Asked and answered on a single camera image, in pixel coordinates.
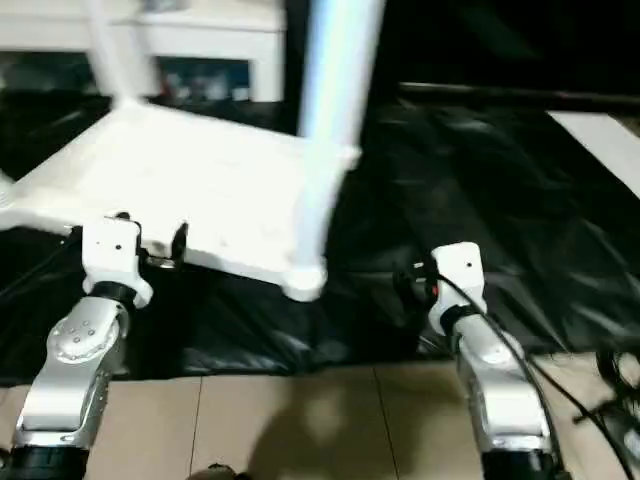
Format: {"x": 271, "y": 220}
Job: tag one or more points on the white plastic table leg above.
{"x": 335, "y": 100}
{"x": 115, "y": 50}

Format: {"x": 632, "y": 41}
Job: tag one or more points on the white plastic table top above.
{"x": 190, "y": 180}

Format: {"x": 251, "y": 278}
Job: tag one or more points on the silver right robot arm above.
{"x": 505, "y": 390}

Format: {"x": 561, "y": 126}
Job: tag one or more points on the black left robot foot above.
{"x": 215, "y": 473}

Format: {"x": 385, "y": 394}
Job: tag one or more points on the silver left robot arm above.
{"x": 75, "y": 370}

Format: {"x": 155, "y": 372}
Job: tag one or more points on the glossy black mat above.
{"x": 480, "y": 200}

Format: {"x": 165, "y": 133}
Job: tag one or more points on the grey metal clutter object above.
{"x": 165, "y": 5}

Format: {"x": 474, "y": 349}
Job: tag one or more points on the black stand leg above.
{"x": 615, "y": 390}

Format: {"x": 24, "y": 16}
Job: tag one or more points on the white cabinet with glass doors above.
{"x": 200, "y": 35}

